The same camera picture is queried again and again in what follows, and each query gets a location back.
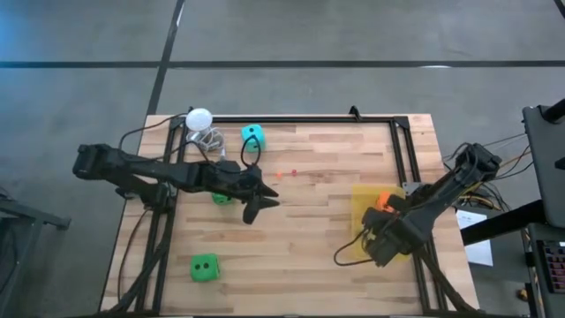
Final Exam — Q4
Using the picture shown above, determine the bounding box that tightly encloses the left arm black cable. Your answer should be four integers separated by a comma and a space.
117, 112, 262, 169

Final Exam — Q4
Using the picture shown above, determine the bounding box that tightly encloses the white paper sheet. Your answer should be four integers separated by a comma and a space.
456, 209, 494, 268

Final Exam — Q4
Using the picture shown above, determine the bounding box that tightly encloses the black wire bundle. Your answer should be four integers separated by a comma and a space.
441, 132, 535, 208

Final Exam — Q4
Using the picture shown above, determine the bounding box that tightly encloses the large teal foam die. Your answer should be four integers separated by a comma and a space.
240, 124, 267, 155

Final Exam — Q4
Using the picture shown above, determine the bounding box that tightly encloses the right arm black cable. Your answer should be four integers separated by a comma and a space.
333, 228, 370, 268

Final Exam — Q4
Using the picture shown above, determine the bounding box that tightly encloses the black metal table frame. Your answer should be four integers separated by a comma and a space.
103, 114, 478, 318

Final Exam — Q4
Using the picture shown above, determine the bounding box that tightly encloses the yellow translucent plastic tray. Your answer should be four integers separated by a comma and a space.
350, 184, 414, 262

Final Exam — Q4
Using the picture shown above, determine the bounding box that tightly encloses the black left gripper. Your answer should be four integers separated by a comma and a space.
211, 158, 282, 224

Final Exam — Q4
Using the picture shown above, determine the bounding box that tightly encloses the white mushroom lamp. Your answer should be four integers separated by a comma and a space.
185, 108, 214, 133

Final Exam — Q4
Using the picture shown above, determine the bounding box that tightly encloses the grey metal rack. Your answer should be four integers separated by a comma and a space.
0, 193, 72, 318

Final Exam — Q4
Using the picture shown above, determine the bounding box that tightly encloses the white coiled cable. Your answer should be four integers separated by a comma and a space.
185, 127, 228, 163

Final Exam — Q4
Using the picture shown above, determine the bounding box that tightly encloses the large orange foam die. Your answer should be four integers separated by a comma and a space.
376, 191, 393, 213

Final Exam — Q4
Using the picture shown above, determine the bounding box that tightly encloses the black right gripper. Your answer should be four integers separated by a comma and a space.
361, 193, 425, 269

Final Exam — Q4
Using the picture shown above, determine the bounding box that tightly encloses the black keyboard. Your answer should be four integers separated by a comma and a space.
543, 240, 565, 296

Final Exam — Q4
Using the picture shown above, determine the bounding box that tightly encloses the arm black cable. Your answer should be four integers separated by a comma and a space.
333, 228, 370, 268
117, 112, 262, 169

